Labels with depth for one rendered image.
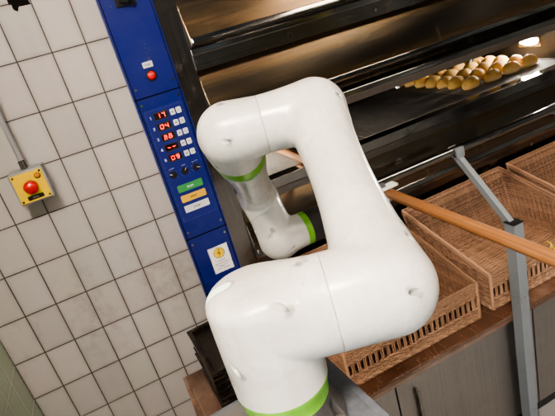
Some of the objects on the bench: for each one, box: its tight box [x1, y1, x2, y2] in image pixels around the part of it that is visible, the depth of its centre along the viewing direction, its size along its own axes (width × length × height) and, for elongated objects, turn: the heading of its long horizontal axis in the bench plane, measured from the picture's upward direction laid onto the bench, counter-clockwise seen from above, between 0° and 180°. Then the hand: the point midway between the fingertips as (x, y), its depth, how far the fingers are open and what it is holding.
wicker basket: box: [401, 166, 555, 310], centre depth 196 cm, size 49×56×28 cm
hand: (386, 192), depth 138 cm, fingers closed on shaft, 3 cm apart
